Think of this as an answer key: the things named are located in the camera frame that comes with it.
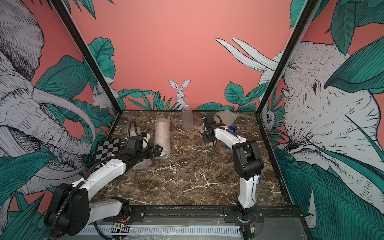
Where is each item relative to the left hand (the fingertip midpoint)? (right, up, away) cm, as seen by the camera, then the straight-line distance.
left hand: (157, 147), depth 88 cm
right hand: (+30, +6, +10) cm, 32 cm away
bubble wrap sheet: (-9, +10, -10) cm, 17 cm away
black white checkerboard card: (-36, -3, +8) cm, 37 cm away
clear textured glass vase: (+17, +15, +15) cm, 28 cm away
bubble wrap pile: (+1, +6, +8) cm, 10 cm away
